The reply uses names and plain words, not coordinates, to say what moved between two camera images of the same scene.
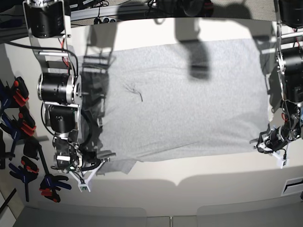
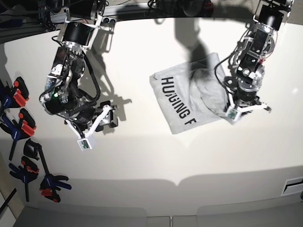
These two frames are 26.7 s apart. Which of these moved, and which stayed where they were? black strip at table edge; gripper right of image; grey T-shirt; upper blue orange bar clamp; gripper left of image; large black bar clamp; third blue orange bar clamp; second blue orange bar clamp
Moved: gripper right of image; grey T-shirt; gripper left of image
Stayed: second blue orange bar clamp; third blue orange bar clamp; black strip at table edge; large black bar clamp; upper blue orange bar clamp
